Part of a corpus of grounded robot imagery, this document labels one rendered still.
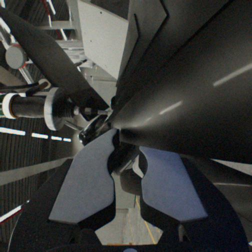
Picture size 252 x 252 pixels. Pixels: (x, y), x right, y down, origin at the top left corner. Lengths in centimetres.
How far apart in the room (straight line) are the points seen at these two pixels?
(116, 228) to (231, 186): 1391
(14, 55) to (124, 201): 725
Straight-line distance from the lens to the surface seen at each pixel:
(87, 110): 24
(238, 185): 27
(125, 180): 49
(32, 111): 26
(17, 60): 113
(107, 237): 1458
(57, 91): 24
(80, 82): 37
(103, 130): 27
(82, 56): 82
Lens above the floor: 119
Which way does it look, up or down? 4 degrees down
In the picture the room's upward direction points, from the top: 85 degrees counter-clockwise
